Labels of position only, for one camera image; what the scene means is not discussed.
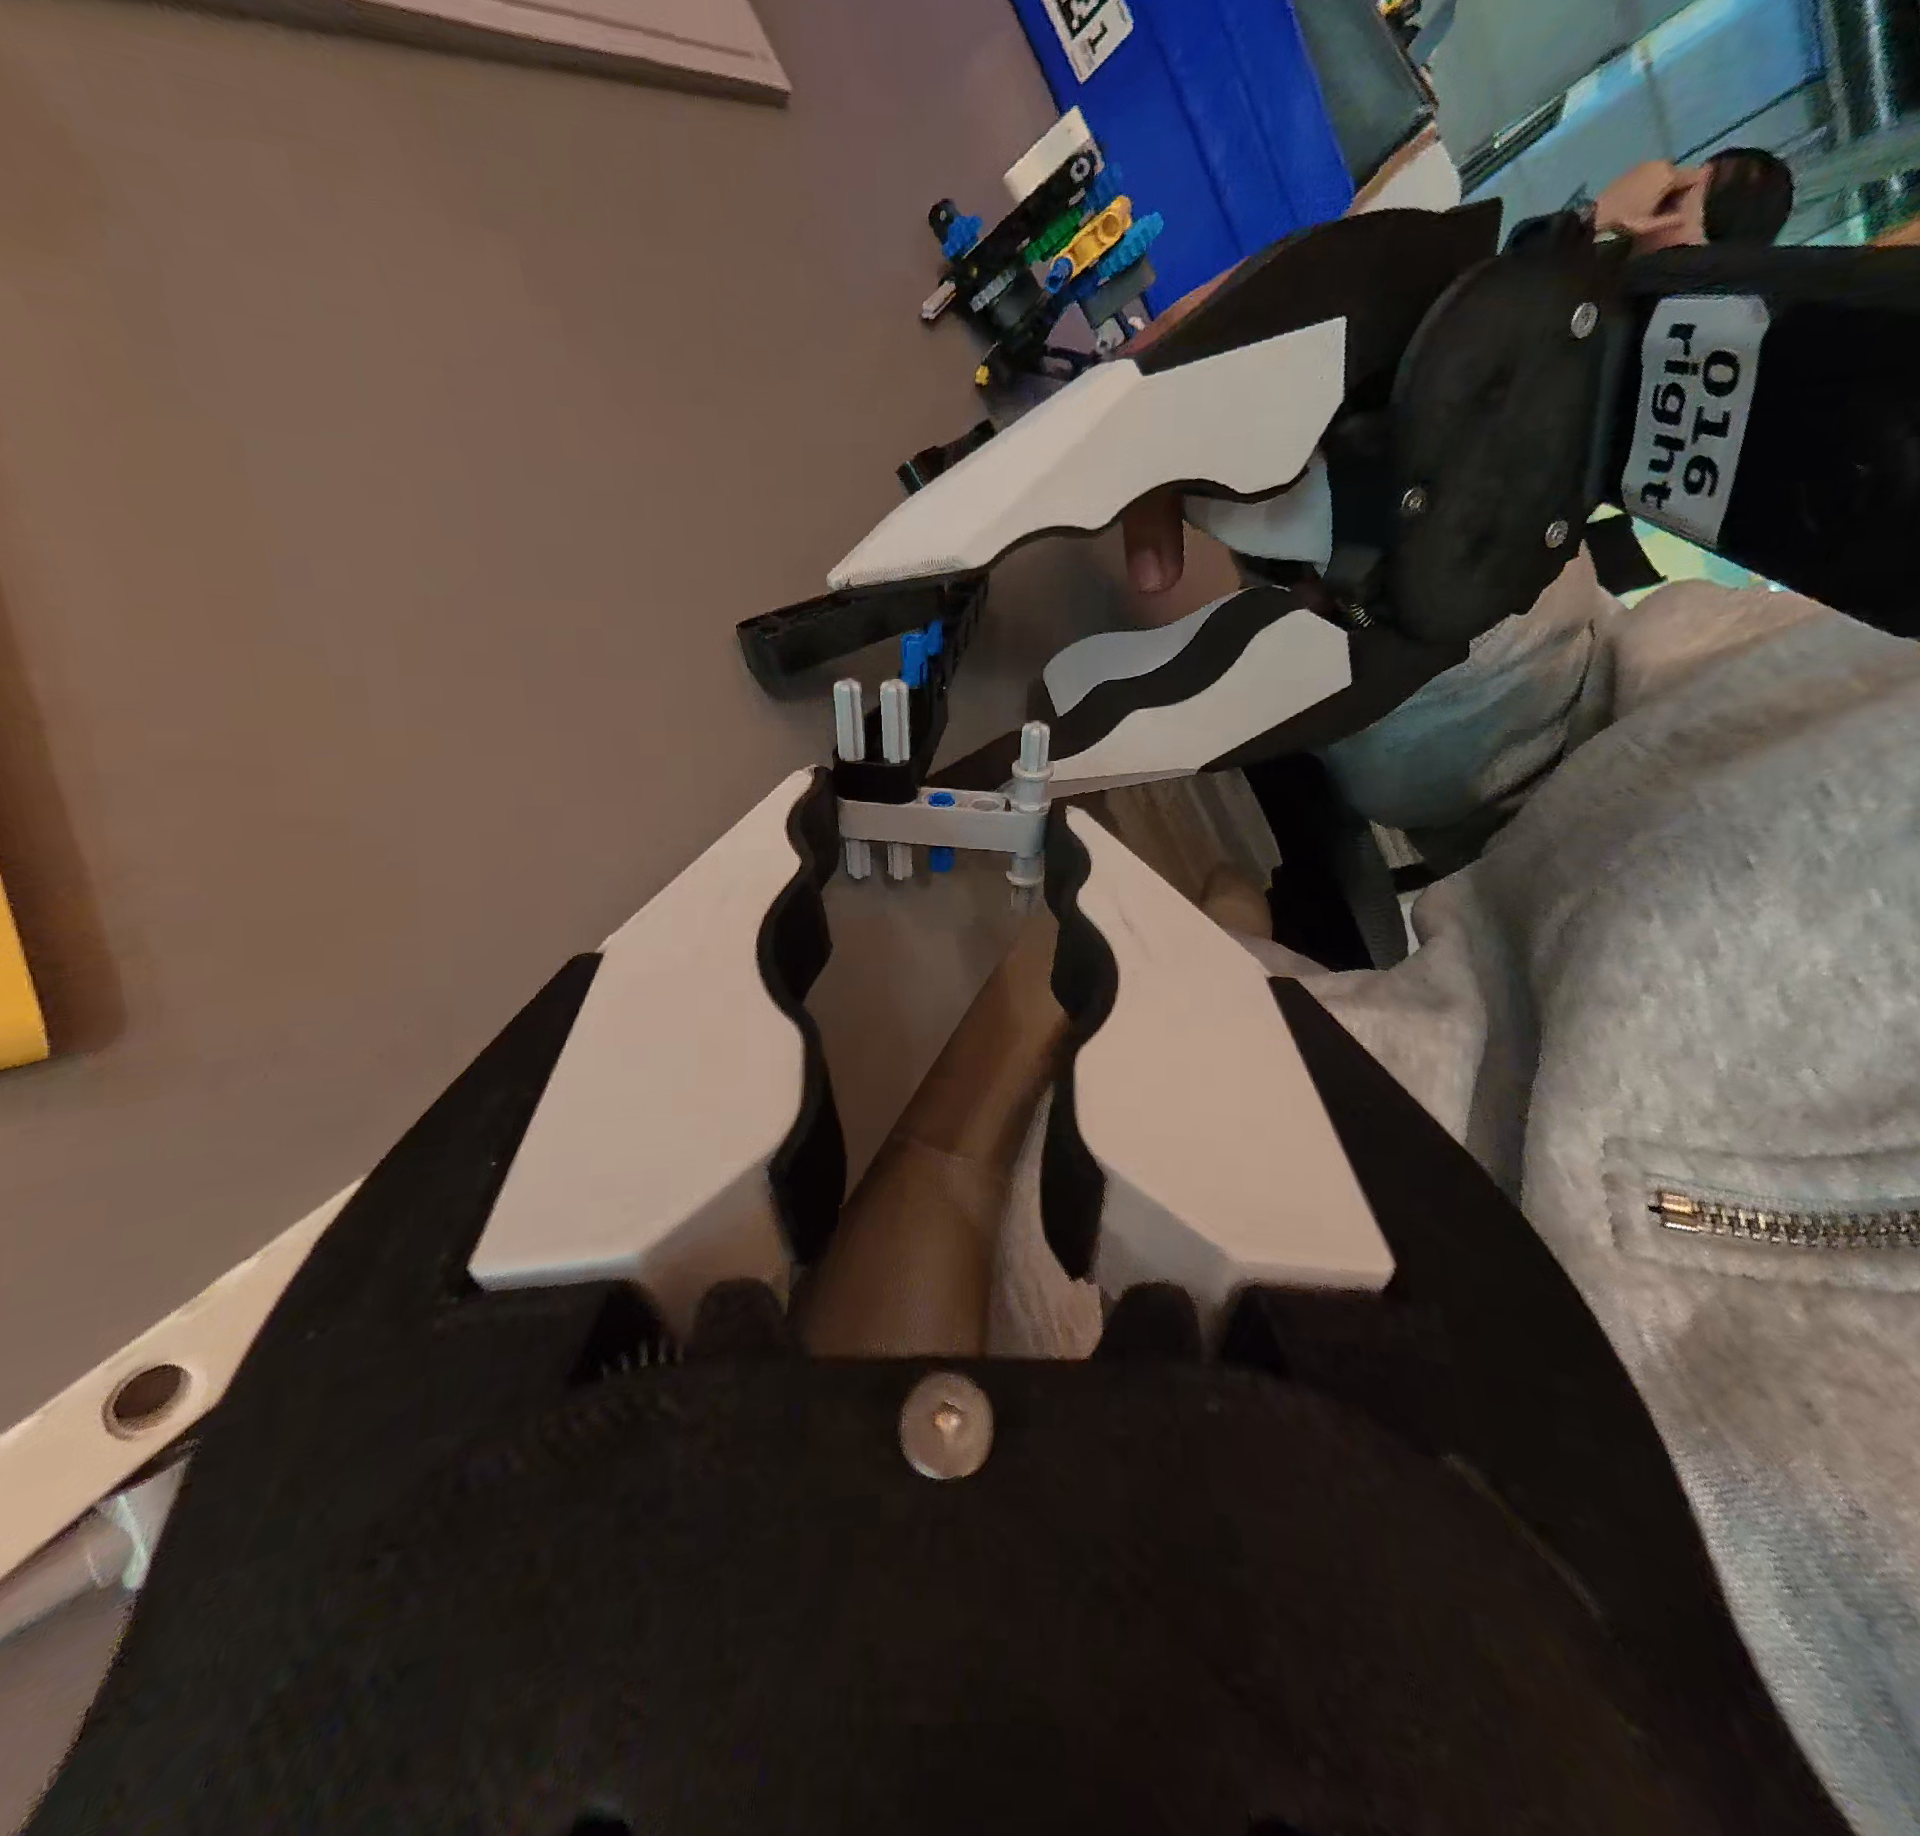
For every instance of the black ribbed tube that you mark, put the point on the black ribbed tube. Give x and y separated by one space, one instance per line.
1874 20

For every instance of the brown table leg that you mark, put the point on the brown table leg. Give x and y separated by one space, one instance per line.
944 1147

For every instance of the pile of lego parts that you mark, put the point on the pile of lego parts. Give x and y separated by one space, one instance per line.
1035 268

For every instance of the grey lego axle crosspiece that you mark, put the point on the grey lego axle crosspiece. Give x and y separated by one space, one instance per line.
900 820

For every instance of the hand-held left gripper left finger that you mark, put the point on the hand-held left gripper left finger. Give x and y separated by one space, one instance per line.
645 1071

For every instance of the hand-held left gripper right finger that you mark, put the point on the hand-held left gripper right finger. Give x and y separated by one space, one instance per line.
1222 1100

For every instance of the black lego piece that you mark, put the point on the black lego piece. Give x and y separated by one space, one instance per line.
938 458

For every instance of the black lego beam assembly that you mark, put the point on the black lego beam assembly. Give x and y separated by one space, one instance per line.
841 628

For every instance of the dark panel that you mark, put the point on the dark panel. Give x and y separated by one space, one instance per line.
1350 50

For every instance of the person's right hand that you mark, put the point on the person's right hand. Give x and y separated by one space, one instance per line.
1155 554

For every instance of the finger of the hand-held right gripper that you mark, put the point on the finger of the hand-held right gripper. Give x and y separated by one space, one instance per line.
1095 465
1214 681

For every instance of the yellow flat object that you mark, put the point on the yellow flat object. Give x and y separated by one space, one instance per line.
14 981

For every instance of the blue board with tag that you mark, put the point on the blue board with tag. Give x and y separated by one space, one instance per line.
1200 140

